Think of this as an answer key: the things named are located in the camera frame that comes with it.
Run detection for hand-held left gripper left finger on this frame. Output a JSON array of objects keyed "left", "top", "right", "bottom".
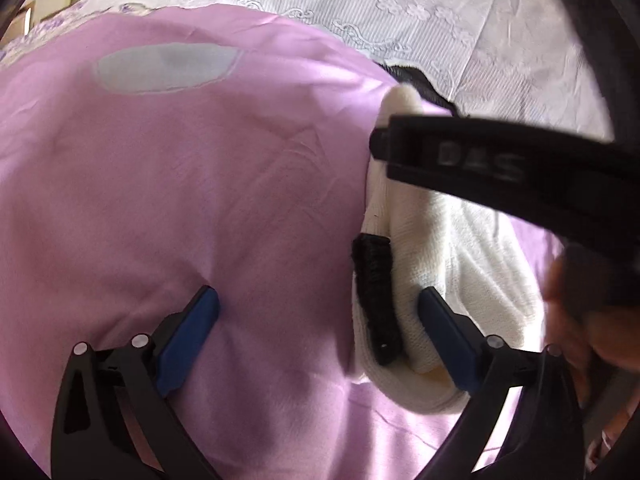
[{"left": 50, "top": 285, "right": 221, "bottom": 480}]

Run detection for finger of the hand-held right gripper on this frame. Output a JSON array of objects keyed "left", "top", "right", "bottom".
[{"left": 369, "top": 127, "right": 392, "bottom": 162}]

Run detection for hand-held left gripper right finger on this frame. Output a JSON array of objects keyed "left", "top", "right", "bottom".
[{"left": 417, "top": 287, "right": 586, "bottom": 480}]

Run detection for white knit sweater black stripes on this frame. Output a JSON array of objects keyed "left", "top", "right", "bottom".
[{"left": 350, "top": 85, "right": 551, "bottom": 416}]

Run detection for person's right hand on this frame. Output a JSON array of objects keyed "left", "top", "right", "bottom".
[{"left": 542, "top": 247, "right": 640, "bottom": 411}]

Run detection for black cloth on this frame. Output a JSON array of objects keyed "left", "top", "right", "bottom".
[{"left": 382, "top": 62, "right": 468, "bottom": 118}]

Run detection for white lace cover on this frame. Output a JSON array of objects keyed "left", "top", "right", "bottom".
[{"left": 92, "top": 0, "right": 618, "bottom": 136}]

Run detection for purple bedsheet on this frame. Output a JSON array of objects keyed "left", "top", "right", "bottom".
[{"left": 0, "top": 4, "right": 586, "bottom": 480}]

